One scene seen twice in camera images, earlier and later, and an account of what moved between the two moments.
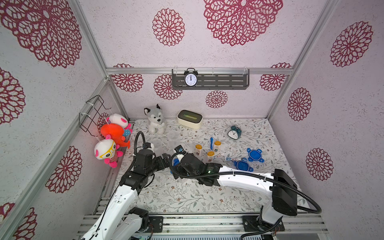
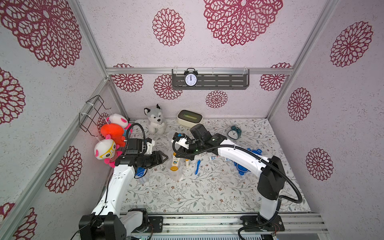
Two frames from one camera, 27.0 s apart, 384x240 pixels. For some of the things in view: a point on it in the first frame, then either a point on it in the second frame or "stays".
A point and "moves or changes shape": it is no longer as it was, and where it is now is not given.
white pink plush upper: [117, 118] stays
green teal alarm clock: [235, 133] stays
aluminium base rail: [100, 223] stays
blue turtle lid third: [255, 154] stays
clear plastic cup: [158, 144] moves or changes shape
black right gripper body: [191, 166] to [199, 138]
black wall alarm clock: [191, 77] stays
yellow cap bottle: [210, 155] moves or changes shape
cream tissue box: [190, 118] stays
